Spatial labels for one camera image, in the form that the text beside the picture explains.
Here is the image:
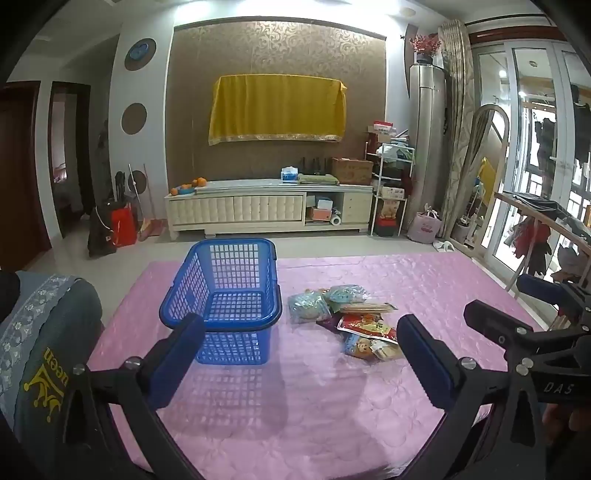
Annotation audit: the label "white mop pole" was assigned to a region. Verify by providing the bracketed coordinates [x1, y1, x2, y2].
[128, 162, 140, 217]

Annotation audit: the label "red white box stack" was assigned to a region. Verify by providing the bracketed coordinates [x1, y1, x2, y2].
[367, 120, 396, 144]

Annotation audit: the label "cardboard box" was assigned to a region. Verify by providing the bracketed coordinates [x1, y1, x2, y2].
[330, 157, 374, 186]

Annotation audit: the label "pale blue snack packet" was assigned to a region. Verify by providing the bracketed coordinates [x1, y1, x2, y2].
[288, 291, 331, 325]
[323, 284, 368, 309]

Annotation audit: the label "red flower vase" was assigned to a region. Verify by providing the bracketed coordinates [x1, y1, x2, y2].
[409, 34, 443, 65]

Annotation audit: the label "person's right hand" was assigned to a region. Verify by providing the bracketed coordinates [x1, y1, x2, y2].
[541, 401, 591, 446]

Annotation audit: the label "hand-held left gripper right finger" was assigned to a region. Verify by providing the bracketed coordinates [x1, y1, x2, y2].
[396, 314, 561, 480]

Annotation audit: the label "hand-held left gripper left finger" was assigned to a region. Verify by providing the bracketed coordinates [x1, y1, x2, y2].
[60, 313, 206, 480]

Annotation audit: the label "red shopping bag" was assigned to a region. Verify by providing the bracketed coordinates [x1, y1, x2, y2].
[110, 206, 138, 247]

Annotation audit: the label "grey crown print cloth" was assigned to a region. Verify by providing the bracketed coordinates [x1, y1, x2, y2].
[0, 272, 103, 445]

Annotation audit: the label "white shelf rack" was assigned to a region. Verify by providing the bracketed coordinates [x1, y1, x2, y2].
[367, 138, 416, 238]

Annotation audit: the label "arched standing mirror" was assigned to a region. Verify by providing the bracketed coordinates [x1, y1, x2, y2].
[459, 104, 511, 259]

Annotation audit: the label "wooden drying rack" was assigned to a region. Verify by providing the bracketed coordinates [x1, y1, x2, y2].
[493, 191, 591, 333]

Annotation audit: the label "beige patterned curtain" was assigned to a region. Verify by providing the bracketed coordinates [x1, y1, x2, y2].
[436, 20, 476, 241]

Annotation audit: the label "broom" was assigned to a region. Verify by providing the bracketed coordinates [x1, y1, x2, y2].
[137, 163, 163, 241]

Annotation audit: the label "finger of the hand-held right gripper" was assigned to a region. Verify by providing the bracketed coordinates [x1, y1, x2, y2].
[516, 274, 591, 320]
[463, 299, 548, 365]

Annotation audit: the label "pink tote bag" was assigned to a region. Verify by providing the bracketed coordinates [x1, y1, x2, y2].
[407, 209, 443, 244]

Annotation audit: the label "dark brown doorway frame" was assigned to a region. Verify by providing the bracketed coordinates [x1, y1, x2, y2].
[48, 82, 92, 239]

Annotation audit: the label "black bag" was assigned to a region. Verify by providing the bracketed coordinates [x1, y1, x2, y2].
[88, 205, 116, 258]

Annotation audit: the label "silver standing air conditioner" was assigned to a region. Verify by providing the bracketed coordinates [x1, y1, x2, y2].
[409, 64, 447, 232]

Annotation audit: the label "dark brown door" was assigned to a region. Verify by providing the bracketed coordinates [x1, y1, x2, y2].
[0, 82, 52, 274]

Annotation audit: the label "glass balcony door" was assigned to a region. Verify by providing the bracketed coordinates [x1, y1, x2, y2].
[471, 39, 591, 278]

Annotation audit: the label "red yellow snack packet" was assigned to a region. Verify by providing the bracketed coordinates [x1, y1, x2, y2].
[336, 314, 399, 345]

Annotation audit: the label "blue dog print snack packet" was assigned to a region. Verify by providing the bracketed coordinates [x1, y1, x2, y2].
[343, 333, 376, 361]

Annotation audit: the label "pink quilted mat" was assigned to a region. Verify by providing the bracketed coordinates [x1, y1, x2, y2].
[85, 253, 546, 480]

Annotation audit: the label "red garment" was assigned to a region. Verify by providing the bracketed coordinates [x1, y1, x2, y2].
[512, 216, 553, 274]

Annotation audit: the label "blue plastic basket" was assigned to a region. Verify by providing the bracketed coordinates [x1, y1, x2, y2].
[159, 238, 283, 365]

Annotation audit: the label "cream tv cabinet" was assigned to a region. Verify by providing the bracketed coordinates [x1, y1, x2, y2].
[165, 178, 375, 241]

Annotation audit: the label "dark cloth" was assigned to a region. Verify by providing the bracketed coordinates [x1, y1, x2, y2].
[0, 272, 20, 319]

